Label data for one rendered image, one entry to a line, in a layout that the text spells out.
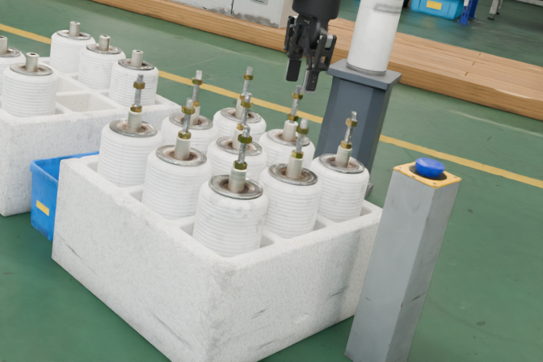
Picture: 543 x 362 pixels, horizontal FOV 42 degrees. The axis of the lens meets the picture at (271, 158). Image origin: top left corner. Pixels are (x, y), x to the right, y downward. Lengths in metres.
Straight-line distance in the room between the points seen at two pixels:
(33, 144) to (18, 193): 0.10
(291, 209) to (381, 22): 0.67
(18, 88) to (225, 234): 0.56
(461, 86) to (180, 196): 2.13
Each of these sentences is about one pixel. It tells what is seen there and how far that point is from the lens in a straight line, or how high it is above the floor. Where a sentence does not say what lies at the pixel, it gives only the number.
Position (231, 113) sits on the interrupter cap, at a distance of 1.29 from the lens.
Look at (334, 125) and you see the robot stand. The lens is 1.63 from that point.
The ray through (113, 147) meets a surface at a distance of 1.11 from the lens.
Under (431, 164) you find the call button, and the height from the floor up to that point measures 0.33.
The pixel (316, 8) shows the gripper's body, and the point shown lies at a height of 0.48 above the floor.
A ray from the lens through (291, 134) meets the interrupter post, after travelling 1.20.
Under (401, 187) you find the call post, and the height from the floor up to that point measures 0.29.
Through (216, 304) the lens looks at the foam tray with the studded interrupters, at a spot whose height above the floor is 0.13.
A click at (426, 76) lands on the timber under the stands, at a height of 0.06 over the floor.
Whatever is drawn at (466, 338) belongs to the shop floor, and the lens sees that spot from 1.29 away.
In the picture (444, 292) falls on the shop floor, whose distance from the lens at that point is 1.40.
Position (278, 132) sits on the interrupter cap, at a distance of 1.23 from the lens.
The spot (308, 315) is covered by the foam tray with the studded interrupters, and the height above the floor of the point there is 0.05.
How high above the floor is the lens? 0.63
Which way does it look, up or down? 20 degrees down
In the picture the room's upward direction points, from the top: 11 degrees clockwise
